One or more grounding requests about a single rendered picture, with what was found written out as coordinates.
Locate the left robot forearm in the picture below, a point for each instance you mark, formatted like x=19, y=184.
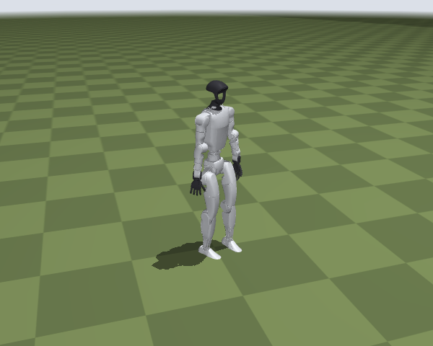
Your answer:
x=235, y=149

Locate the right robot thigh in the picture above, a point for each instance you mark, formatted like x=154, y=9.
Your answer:
x=211, y=195

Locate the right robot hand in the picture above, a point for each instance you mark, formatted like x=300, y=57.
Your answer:
x=196, y=185

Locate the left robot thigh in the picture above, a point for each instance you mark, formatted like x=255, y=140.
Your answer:
x=229, y=186

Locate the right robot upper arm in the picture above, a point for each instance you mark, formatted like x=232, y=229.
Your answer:
x=201, y=121

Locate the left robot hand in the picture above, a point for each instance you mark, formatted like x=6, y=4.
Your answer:
x=237, y=168

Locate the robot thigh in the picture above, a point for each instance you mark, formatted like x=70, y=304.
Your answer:
x=211, y=195
x=229, y=186

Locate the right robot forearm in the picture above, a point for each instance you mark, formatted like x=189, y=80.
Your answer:
x=198, y=161

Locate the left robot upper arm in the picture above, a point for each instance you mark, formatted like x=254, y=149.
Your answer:
x=232, y=134

